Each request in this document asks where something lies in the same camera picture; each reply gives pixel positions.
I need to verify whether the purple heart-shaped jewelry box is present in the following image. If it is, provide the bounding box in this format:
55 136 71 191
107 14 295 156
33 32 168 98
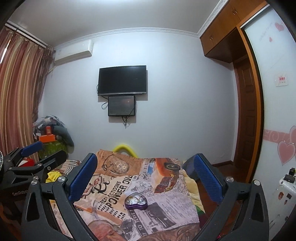
125 192 148 210

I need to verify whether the yellow cloth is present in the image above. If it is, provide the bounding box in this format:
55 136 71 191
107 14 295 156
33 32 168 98
46 171 62 183

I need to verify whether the pile of clutter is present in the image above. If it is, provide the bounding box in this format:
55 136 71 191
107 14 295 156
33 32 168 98
33 115 74 159

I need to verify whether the white device with stickers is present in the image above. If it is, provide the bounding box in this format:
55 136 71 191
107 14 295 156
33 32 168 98
273 168 295 211

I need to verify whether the yellow curved foam piece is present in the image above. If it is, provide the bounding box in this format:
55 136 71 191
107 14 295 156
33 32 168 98
113 144 138 158

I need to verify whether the newspaper print bed cover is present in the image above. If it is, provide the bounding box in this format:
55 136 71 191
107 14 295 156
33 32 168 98
49 149 206 241

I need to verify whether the red striped curtain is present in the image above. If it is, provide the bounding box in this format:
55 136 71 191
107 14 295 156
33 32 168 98
1 27 53 155

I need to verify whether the brown wooden door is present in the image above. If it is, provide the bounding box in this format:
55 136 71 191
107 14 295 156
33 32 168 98
234 57 257 182

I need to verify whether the white wardrobe with hearts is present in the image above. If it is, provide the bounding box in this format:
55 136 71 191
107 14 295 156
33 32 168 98
242 6 295 240

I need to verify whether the wooden overhead cabinet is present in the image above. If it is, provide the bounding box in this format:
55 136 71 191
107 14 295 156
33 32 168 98
200 1 265 63

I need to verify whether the small black wall monitor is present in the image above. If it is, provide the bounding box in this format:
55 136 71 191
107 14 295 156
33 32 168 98
108 95 136 117

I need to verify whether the white wall air conditioner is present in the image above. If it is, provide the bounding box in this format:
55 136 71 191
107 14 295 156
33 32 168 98
54 40 94 66

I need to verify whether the black wall television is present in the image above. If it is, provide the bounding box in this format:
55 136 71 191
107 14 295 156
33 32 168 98
97 65 147 96

